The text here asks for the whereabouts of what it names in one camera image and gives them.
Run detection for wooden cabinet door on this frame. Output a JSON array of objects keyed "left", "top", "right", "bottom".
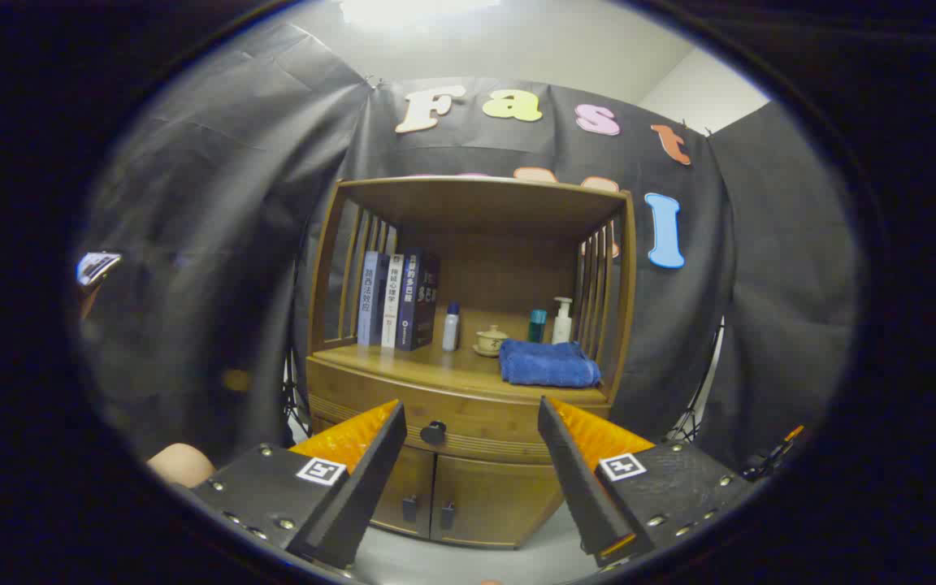
[
  {"left": 370, "top": 445, "right": 436, "bottom": 539},
  {"left": 430, "top": 453, "right": 564, "bottom": 550}
]

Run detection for light blue book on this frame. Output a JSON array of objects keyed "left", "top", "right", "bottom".
[{"left": 357, "top": 250, "right": 390, "bottom": 347}]

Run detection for wooden drawer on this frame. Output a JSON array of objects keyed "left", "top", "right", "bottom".
[{"left": 308, "top": 362, "right": 609, "bottom": 466}]

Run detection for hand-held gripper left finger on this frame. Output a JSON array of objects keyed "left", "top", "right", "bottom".
[{"left": 189, "top": 399, "right": 408, "bottom": 570}]

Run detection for wooden countertop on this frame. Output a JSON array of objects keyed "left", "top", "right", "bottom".
[{"left": 311, "top": 305, "right": 609, "bottom": 405}]

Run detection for beige lidded teacup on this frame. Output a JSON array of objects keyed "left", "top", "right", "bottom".
[{"left": 472, "top": 325, "right": 511, "bottom": 358}]

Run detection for dark blue book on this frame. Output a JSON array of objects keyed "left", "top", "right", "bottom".
[{"left": 396, "top": 248, "right": 440, "bottom": 352}]

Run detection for blue towel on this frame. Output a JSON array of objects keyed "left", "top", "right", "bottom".
[{"left": 499, "top": 339, "right": 602, "bottom": 388}]

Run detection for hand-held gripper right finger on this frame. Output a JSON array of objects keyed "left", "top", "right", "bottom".
[{"left": 538, "top": 396, "right": 761, "bottom": 568}]

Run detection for black orange device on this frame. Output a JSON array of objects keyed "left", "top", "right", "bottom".
[{"left": 743, "top": 424, "right": 807, "bottom": 482}]

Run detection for small white object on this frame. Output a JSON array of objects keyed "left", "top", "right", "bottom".
[{"left": 76, "top": 251, "right": 123, "bottom": 287}]

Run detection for white pump bottle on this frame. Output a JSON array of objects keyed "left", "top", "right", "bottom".
[{"left": 551, "top": 297, "right": 574, "bottom": 345}]

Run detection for white book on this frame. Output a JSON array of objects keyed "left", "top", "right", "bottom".
[{"left": 381, "top": 253, "right": 405, "bottom": 350}]

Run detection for wooden cabinet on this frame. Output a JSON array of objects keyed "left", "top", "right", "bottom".
[{"left": 305, "top": 175, "right": 638, "bottom": 550}]

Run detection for black backdrop stand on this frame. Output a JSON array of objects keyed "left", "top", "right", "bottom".
[{"left": 667, "top": 321, "right": 725, "bottom": 446}]

